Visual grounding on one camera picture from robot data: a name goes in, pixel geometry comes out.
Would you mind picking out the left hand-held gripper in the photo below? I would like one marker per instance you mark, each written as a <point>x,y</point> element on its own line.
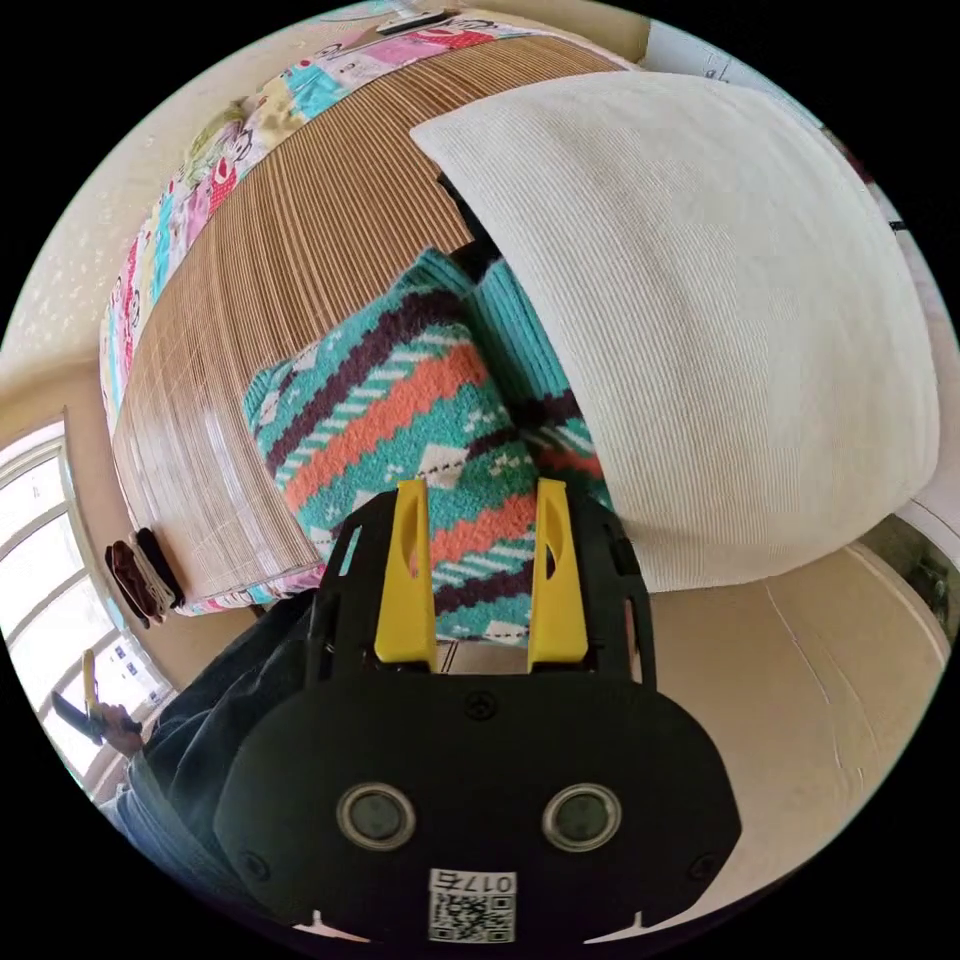
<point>71,716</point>

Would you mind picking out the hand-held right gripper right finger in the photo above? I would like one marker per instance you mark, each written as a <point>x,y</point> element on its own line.
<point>556,615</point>

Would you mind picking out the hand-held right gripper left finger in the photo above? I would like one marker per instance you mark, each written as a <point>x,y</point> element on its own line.
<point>405,600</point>

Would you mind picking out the green patterned sweater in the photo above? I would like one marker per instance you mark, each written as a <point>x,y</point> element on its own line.
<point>375,420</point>

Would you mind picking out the person's left hand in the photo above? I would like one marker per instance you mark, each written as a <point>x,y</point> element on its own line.
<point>124,739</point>

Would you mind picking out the pile of clothes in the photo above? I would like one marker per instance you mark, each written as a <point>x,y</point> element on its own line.
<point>142,577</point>

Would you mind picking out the person's body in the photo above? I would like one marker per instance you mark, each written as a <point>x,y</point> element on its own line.
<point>202,735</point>

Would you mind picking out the window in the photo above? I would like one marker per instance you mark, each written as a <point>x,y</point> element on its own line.
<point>45,555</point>

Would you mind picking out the white ribbed pillow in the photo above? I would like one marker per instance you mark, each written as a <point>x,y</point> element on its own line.
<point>697,315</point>

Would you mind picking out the bed with woven mat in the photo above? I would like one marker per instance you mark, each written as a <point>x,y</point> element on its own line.
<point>300,247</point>

